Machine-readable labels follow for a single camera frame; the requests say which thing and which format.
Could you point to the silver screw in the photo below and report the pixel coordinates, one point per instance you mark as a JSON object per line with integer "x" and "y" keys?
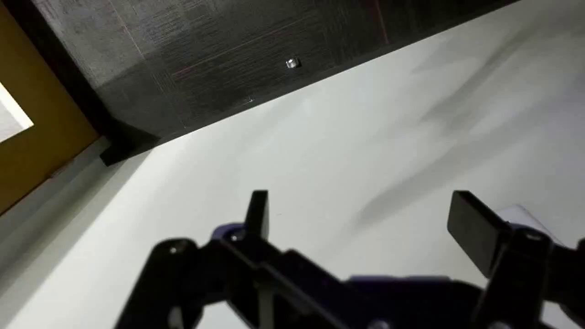
{"x": 294, "y": 63}

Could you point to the black perforated board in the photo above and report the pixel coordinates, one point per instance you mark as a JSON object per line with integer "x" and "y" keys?
{"x": 213, "y": 55}

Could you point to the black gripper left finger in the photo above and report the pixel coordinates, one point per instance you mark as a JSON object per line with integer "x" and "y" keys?
{"x": 257, "y": 213}

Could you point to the black frame bar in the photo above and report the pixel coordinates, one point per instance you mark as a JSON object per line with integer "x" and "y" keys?
{"x": 67, "y": 79}

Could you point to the white flat sheet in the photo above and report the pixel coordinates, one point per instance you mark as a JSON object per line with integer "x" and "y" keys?
{"x": 12, "y": 116}

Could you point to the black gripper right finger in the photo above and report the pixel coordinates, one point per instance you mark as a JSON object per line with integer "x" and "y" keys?
{"x": 478, "y": 234}

